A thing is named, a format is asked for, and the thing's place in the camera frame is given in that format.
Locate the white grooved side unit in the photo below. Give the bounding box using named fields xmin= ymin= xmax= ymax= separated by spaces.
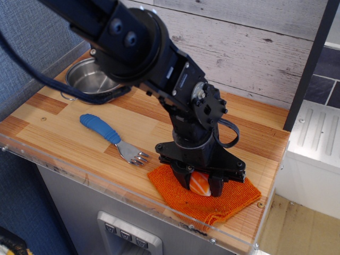
xmin=275 ymin=100 xmax=339 ymax=218

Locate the blue handled metal fork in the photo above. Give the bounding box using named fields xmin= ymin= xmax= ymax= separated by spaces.
xmin=80 ymin=114 xmax=149 ymax=166

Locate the dark metal frame post right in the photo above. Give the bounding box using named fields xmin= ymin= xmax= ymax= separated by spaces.
xmin=283 ymin=0 xmax=339 ymax=132

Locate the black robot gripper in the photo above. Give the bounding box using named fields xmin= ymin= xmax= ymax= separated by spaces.
xmin=155 ymin=134 xmax=245 ymax=197

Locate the grey cabinet with button panel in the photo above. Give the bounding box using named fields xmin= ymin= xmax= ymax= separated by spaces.
xmin=38 ymin=166 xmax=256 ymax=254

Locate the orange knitted cloth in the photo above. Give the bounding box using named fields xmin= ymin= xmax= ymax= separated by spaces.
xmin=147 ymin=165 xmax=264 ymax=232

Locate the small stainless steel pot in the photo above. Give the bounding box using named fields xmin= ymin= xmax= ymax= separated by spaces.
xmin=65 ymin=58 xmax=131 ymax=102

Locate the clear acrylic table guard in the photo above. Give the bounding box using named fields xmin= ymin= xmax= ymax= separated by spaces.
xmin=1 ymin=135 xmax=275 ymax=254

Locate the salmon nigiri sushi toy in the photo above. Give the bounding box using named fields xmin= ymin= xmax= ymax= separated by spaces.
xmin=189 ymin=172 xmax=211 ymax=197

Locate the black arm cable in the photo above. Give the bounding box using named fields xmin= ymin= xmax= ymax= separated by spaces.
xmin=0 ymin=29 xmax=132 ymax=105

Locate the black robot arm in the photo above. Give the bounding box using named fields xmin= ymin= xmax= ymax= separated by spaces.
xmin=45 ymin=1 xmax=245 ymax=197

